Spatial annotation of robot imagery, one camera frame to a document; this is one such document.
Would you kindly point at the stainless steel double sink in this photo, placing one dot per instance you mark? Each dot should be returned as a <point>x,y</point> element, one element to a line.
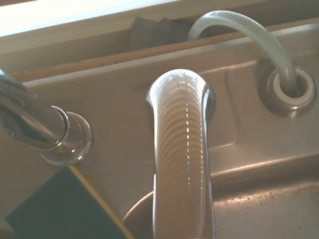
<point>249,129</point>

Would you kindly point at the yellow and green sponge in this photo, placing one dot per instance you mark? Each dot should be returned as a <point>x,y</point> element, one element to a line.
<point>62,206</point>

